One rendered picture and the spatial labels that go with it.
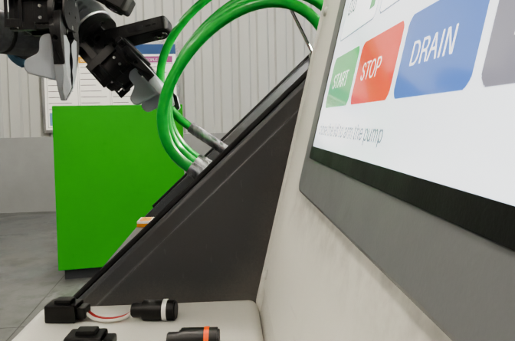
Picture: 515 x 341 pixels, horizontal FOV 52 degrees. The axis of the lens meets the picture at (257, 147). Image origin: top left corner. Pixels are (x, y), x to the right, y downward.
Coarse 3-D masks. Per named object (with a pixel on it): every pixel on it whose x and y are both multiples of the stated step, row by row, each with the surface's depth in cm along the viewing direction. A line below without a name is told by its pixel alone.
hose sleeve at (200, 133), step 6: (192, 126) 89; (198, 126) 89; (192, 132) 89; (198, 132) 89; (204, 132) 89; (198, 138) 89; (204, 138) 89; (210, 138) 89; (216, 138) 90; (210, 144) 89; (216, 144) 89; (222, 144) 89; (216, 150) 90; (222, 150) 89
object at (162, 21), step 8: (160, 16) 90; (128, 24) 91; (136, 24) 90; (144, 24) 90; (152, 24) 90; (160, 24) 90; (168, 24) 91; (112, 32) 91; (120, 32) 91; (128, 32) 90; (136, 32) 90; (144, 32) 90; (152, 32) 90; (160, 32) 91; (168, 32) 92; (136, 40) 92; (144, 40) 93; (152, 40) 94
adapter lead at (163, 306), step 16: (48, 304) 49; (64, 304) 49; (80, 304) 50; (144, 304) 49; (160, 304) 49; (176, 304) 50; (48, 320) 49; (64, 320) 49; (96, 320) 49; (112, 320) 49
